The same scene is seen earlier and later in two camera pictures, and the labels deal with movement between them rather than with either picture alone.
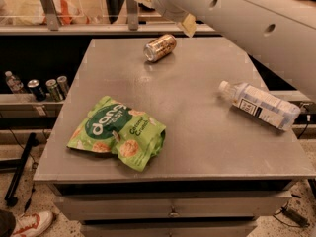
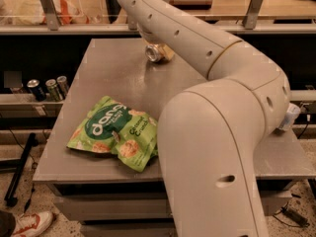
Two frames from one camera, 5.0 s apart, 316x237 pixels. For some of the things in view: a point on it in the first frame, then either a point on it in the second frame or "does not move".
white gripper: (165, 6) to (143, 33)
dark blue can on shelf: (38, 92) does not move
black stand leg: (9, 198) does not move
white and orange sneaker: (30, 223) does not move
